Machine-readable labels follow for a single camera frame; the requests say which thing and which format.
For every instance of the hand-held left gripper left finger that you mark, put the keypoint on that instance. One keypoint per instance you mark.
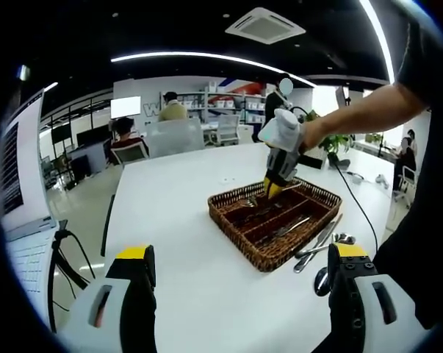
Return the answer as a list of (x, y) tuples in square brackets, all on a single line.
[(114, 290)]

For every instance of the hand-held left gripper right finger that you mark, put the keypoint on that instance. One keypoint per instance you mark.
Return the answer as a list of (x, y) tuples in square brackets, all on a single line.
[(364, 294)]

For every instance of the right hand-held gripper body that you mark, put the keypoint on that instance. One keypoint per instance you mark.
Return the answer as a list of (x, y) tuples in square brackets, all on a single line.
[(280, 138)]

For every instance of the cutlery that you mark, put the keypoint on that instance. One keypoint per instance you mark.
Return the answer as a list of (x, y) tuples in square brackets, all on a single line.
[(292, 226)]

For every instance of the steel knife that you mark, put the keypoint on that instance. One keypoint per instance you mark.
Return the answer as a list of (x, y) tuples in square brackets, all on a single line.
[(302, 265), (333, 228)]

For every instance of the brown wicker utensil storage tray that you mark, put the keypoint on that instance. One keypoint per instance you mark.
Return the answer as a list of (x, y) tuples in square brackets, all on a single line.
[(228, 229)]

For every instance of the white storage shelving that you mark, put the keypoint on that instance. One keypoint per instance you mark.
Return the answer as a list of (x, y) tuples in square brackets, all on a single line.
[(225, 104)]

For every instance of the person's right hand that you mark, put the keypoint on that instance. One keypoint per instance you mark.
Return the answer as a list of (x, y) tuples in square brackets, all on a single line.
[(287, 114)]

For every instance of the black grey headset device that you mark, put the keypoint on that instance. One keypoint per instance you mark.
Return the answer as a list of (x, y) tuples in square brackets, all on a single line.
[(340, 163)]

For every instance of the white office chair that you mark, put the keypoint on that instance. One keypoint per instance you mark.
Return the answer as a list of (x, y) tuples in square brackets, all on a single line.
[(228, 127), (127, 154), (405, 180)]

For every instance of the potted green plant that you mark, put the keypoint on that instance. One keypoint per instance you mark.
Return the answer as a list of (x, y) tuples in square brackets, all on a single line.
[(338, 141)]

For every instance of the person's black shirt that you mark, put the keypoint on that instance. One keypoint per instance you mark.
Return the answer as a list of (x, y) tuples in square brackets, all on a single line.
[(423, 257)]

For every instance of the grey mesh office chair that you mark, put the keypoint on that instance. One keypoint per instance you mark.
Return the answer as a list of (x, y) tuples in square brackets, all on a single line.
[(177, 138)]

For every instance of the ceiling air conditioner vent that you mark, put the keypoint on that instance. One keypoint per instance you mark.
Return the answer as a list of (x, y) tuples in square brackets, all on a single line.
[(265, 25)]

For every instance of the ceiling light strip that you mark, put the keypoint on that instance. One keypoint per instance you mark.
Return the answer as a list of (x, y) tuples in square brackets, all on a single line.
[(133, 58), (51, 86), (381, 40)]

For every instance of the white laptop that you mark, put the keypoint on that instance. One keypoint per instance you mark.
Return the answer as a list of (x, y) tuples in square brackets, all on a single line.
[(34, 165)]

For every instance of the bright white monitor screen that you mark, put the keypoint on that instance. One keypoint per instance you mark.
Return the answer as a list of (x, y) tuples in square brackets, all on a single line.
[(125, 107)]

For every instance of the black desk monitors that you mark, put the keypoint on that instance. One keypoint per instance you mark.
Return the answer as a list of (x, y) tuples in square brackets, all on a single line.
[(92, 134)]

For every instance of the black television on stand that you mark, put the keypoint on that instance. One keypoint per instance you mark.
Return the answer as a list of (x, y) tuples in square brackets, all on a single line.
[(61, 133)]

